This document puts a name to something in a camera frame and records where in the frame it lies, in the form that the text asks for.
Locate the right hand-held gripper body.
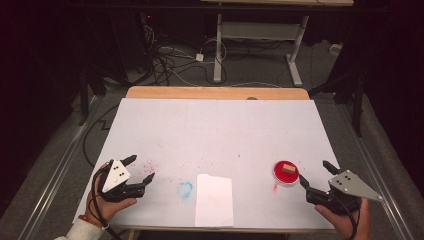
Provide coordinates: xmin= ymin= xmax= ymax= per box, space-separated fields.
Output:
xmin=305 ymin=169 xmax=384 ymax=216

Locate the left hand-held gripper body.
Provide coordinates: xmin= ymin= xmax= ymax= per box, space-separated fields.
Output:
xmin=96 ymin=159 xmax=148 ymax=203

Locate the round red ink pad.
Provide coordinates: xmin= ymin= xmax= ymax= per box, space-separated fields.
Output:
xmin=273 ymin=160 xmax=301 ymax=185

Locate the white paper sheet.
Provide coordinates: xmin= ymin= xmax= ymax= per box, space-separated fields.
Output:
xmin=194 ymin=173 xmax=235 ymax=228

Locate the person's left hand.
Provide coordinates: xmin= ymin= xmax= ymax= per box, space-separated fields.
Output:
xmin=83 ymin=162 xmax=138 ymax=228

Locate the person's right hand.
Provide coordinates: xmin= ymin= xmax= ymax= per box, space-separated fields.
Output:
xmin=314 ymin=197 xmax=372 ymax=240

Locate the person's left white sleeve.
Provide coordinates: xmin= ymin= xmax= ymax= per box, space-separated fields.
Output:
xmin=54 ymin=218 xmax=108 ymax=240

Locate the black metal stand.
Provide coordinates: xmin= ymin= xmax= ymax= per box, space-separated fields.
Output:
xmin=308 ymin=64 xmax=366 ymax=138
xmin=77 ymin=64 xmax=108 ymax=127

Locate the large white table cover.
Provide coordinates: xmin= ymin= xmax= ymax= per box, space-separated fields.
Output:
xmin=72 ymin=97 xmax=364 ymax=231

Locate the wooden table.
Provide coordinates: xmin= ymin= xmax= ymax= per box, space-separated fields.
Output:
xmin=113 ymin=85 xmax=338 ymax=240

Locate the small white box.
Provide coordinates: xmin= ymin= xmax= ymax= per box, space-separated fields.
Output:
xmin=329 ymin=43 xmax=344 ymax=57

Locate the metal floor rail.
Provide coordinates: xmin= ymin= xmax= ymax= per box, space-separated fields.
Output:
xmin=16 ymin=95 xmax=103 ymax=240
xmin=335 ymin=103 xmax=416 ymax=240

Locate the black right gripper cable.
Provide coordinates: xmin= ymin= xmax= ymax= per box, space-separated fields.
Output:
xmin=331 ymin=191 xmax=363 ymax=240

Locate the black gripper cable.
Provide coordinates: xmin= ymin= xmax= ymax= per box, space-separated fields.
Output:
xmin=91 ymin=166 xmax=123 ymax=240
xmin=331 ymin=191 xmax=363 ymax=240

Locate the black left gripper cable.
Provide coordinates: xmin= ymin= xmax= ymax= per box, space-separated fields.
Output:
xmin=91 ymin=166 xmax=123 ymax=240

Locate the black floor cable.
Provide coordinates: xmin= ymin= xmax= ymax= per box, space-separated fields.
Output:
xmin=82 ymin=104 xmax=120 ymax=168

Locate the red bracelet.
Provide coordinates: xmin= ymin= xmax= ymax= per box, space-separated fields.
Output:
xmin=78 ymin=214 xmax=110 ymax=232

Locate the tangle of floor cables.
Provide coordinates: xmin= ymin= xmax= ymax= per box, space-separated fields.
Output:
xmin=141 ymin=24 xmax=231 ymax=87

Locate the white metal desk frame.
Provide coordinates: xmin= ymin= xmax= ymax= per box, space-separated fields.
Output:
xmin=199 ymin=0 xmax=355 ymax=88

